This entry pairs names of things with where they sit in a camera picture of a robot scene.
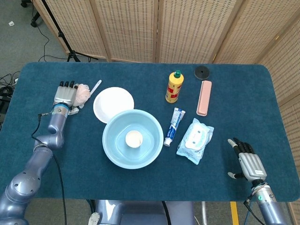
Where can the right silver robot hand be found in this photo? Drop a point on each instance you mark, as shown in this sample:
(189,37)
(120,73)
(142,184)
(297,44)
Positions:
(252,165)

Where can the light blue wet wipes pack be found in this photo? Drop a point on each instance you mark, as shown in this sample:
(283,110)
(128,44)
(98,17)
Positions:
(194,140)

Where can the black round disc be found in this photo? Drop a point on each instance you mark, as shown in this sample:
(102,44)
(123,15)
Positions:
(202,72)

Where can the light blue plastic basin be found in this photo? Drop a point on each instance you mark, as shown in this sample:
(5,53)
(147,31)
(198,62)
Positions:
(110,140)

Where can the white paper cup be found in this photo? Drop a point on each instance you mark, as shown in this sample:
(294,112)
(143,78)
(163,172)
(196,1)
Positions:
(133,138)

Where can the yellow detergent bottle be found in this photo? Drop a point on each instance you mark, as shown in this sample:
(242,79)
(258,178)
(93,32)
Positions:
(173,90)

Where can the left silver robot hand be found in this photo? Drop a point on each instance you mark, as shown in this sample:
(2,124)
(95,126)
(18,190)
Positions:
(65,95)

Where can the black office chair base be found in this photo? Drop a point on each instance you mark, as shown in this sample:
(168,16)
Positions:
(35,20)

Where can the small green white pack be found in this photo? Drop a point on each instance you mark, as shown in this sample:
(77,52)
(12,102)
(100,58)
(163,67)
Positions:
(73,110)

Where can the pink toothbrush case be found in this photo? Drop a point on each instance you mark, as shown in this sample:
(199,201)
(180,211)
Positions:
(204,98)

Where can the wicker folding screen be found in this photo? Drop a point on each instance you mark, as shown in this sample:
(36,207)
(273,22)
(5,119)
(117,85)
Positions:
(131,28)

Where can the blue grey robot torso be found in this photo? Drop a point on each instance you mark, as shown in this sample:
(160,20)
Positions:
(140,213)

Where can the white toothbrush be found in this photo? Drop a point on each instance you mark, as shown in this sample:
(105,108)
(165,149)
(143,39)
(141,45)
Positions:
(96,86)

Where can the dark blue table cloth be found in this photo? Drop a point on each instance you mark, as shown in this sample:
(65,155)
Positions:
(150,182)

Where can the white round plate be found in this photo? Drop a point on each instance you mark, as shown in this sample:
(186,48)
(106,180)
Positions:
(112,100)

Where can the black tripod stand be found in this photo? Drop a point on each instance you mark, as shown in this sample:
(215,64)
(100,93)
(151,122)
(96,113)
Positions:
(61,35)

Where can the pink bath loofah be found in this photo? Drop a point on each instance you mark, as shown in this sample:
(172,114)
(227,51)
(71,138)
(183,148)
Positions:
(83,93)

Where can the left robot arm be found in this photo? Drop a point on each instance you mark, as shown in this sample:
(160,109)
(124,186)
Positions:
(23,182)

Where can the blue white toothpaste tube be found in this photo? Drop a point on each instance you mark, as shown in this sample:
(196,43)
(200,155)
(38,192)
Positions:
(174,126)

